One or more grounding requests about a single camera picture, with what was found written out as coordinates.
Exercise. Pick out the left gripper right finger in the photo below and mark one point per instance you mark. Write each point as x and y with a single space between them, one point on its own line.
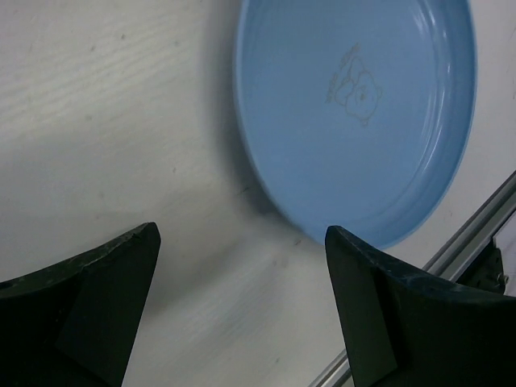
405 327

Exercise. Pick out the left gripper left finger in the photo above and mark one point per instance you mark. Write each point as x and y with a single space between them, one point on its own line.
74 323

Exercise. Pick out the blue round plate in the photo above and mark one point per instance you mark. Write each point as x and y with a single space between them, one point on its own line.
355 113

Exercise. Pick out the aluminium frame rail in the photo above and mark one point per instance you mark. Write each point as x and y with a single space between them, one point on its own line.
481 254

